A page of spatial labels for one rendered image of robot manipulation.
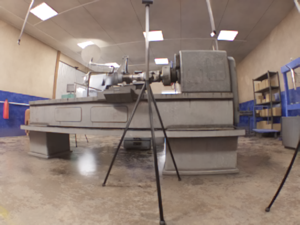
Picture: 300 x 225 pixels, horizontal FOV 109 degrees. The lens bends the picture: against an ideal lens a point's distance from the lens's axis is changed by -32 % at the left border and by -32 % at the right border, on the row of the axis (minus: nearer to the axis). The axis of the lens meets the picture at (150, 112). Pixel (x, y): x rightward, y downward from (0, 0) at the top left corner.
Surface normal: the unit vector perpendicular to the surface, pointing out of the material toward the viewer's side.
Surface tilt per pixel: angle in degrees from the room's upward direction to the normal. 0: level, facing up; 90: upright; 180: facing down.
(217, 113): 90
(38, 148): 90
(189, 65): 90
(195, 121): 90
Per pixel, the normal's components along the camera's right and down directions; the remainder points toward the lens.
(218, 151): -0.18, -0.04
